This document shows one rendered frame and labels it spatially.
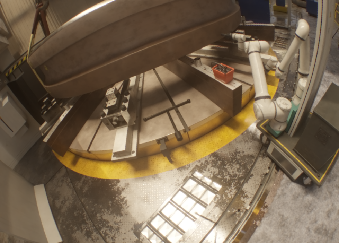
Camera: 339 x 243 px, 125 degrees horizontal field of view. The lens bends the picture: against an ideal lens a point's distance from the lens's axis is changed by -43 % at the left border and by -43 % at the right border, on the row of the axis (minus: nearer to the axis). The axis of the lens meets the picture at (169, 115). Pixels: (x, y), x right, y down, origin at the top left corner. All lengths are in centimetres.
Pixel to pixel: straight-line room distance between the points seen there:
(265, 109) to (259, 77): 28
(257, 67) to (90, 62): 181
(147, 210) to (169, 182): 40
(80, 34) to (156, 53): 86
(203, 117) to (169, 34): 102
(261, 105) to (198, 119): 75
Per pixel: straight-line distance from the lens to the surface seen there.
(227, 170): 174
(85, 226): 222
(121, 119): 180
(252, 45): 155
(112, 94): 179
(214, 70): 158
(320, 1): 113
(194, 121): 175
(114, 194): 203
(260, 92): 139
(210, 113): 180
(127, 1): 166
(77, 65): 216
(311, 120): 131
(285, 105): 140
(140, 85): 263
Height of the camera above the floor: 160
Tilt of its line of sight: 43 degrees down
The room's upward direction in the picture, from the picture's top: 22 degrees counter-clockwise
